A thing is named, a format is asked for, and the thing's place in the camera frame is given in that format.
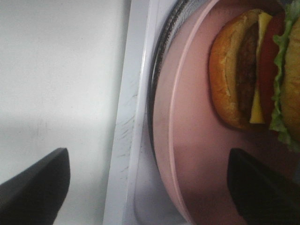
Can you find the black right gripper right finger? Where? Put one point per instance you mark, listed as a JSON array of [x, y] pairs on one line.
[[261, 195]]

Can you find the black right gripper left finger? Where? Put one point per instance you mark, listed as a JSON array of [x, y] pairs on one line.
[[35, 196]]

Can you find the pink round plate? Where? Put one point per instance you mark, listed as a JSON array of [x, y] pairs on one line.
[[192, 144]]

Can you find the burger with lettuce and cheese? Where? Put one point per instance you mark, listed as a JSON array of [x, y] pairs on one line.
[[254, 70]]

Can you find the glass microwave turntable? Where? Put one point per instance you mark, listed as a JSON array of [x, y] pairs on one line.
[[180, 12]]

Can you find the white microwave oven body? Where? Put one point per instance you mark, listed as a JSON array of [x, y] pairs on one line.
[[135, 193]]

